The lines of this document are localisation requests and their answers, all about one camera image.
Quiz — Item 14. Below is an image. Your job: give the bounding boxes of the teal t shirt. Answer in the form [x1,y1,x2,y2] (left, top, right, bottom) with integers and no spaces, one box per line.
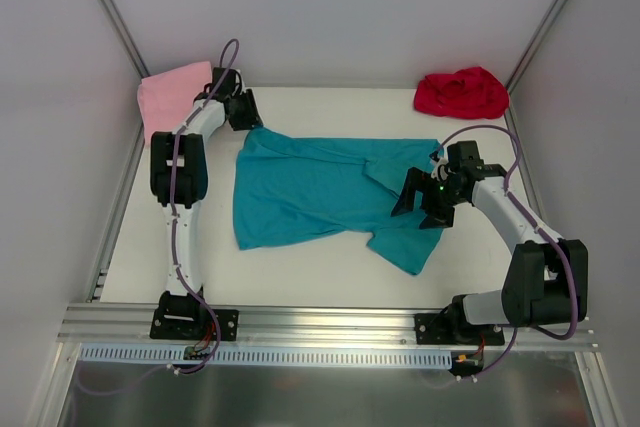
[232,128,442,275]

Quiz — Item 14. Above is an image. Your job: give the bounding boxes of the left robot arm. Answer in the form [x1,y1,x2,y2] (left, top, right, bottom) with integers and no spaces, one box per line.
[150,67,263,338]

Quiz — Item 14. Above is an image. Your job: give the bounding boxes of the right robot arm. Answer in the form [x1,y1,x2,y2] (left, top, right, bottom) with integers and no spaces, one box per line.
[391,141,588,345]

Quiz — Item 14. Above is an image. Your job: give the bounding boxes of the folded pink t shirt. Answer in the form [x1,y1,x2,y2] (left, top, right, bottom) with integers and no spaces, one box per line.
[137,61,212,147]

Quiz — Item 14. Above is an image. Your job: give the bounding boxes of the crumpled red t shirt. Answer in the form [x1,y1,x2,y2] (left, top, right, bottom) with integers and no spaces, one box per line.
[413,66,510,120]

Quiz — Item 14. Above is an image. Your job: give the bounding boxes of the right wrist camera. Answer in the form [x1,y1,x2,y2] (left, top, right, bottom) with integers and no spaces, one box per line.
[429,151,451,182]

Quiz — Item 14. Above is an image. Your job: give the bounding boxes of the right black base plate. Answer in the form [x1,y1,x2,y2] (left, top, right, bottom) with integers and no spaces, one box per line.
[413,312,505,346]

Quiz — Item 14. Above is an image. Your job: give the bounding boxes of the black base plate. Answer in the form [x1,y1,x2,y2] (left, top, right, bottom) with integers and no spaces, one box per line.
[149,304,239,342]
[413,312,505,346]

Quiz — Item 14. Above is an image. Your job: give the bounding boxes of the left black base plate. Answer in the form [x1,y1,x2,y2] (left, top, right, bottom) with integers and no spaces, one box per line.
[149,304,239,342]

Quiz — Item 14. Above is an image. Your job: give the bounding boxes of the left aluminium frame post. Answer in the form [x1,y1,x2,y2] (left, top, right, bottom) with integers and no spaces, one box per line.
[98,0,149,78]

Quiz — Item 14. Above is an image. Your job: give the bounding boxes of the aluminium frame post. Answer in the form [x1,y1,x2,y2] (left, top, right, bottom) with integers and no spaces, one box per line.
[98,0,149,78]
[505,0,601,89]

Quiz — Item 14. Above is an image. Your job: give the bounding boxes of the aluminium mounting rail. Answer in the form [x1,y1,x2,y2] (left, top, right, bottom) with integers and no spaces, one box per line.
[55,302,599,348]

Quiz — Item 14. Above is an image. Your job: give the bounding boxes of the right aluminium frame post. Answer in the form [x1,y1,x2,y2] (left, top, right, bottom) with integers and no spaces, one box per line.
[505,0,601,89]

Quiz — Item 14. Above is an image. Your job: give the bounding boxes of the white slotted cable duct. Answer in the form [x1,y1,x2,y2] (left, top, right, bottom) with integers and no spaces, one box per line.
[79,343,453,370]

